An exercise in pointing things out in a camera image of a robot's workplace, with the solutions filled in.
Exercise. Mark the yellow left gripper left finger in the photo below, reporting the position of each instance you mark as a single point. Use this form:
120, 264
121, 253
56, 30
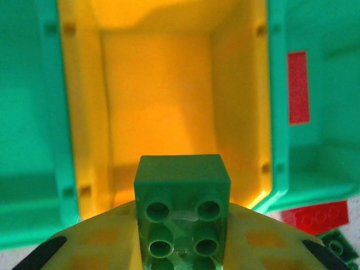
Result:
92, 242

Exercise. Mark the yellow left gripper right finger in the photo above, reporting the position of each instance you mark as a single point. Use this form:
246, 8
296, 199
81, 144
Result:
270, 239

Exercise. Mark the red lego brick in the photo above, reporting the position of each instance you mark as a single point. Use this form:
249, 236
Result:
299, 87
315, 218

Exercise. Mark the small square green lego brick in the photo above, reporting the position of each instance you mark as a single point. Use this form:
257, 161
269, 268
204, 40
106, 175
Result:
181, 174

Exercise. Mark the green plastic bin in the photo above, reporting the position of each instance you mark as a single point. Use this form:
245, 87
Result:
28, 84
332, 84

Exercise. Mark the yellow plastic bin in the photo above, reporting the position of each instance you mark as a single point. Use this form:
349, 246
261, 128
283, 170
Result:
157, 84

